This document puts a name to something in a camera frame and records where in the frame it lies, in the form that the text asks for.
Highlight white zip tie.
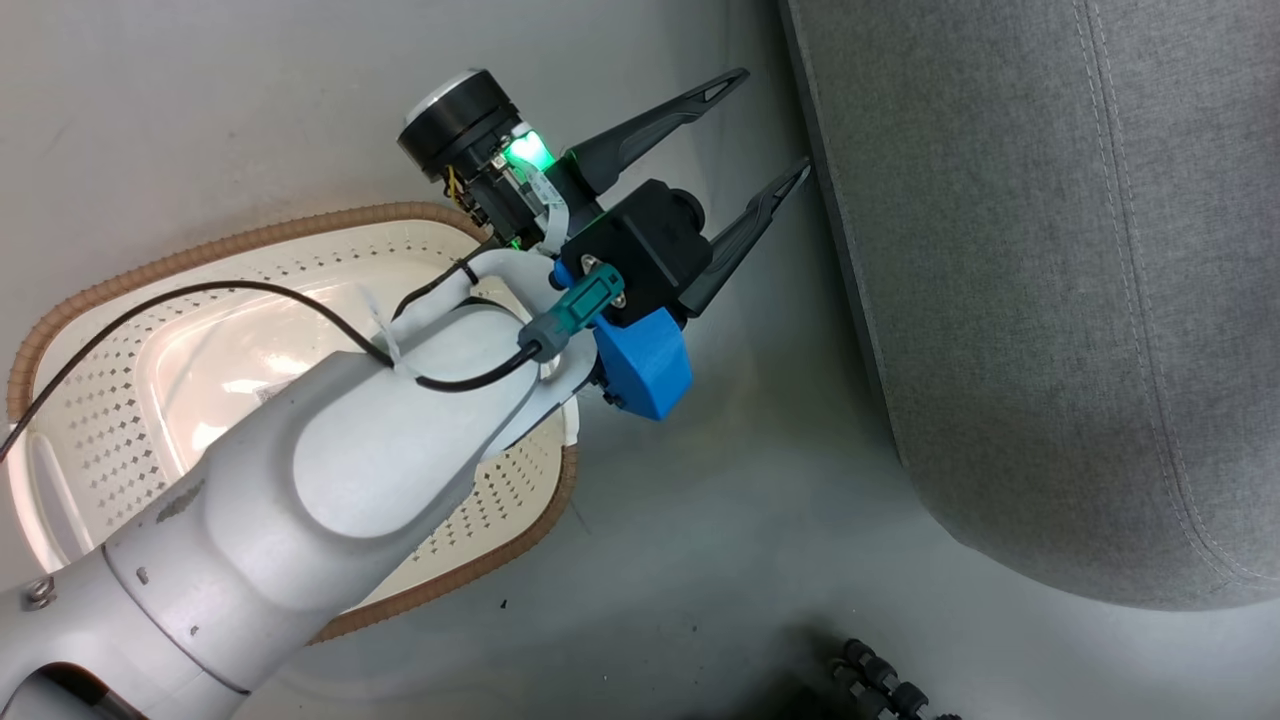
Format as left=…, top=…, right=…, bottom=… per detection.
left=364, top=288, right=423, bottom=378

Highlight white perforated laundry basket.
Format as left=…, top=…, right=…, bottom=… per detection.
left=4, top=200, right=583, bottom=647

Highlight blue left camera mount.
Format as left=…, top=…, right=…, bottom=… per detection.
left=552, top=262, right=694, bottom=422

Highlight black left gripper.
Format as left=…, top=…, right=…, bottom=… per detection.
left=397, top=67, right=752, bottom=251

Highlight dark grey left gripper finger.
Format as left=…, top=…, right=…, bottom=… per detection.
left=679, top=158, right=814, bottom=320

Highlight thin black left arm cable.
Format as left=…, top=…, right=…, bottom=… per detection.
left=0, top=255, right=548, bottom=463

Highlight teal left cable connector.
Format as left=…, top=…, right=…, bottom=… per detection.
left=516, top=262, right=627, bottom=364

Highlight grey fabric sofa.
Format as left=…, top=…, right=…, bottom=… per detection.
left=778, top=0, right=1280, bottom=612

